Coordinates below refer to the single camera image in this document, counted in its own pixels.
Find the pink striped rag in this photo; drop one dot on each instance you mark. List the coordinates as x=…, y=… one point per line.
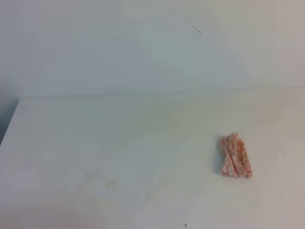
x=235, y=163

